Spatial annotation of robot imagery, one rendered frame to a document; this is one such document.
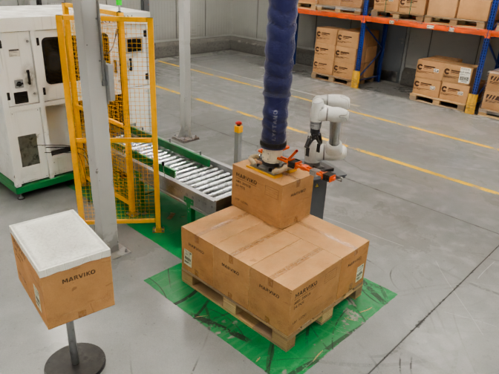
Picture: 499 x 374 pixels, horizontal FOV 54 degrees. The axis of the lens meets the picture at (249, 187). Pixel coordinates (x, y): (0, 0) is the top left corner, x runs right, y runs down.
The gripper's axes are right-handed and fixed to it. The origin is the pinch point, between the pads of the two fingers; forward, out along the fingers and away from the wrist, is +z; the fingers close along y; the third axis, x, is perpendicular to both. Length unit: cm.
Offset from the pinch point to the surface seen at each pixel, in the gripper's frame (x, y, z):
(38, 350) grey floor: -68, 207, 122
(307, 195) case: -10.8, -12.8, 45.6
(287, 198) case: -11.0, 12.9, 40.5
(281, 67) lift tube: -32, 8, -62
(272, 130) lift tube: -35.3, 9.5, -11.3
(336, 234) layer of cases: 25, -10, 67
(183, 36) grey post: -363, -152, -34
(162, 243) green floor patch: -130, 55, 121
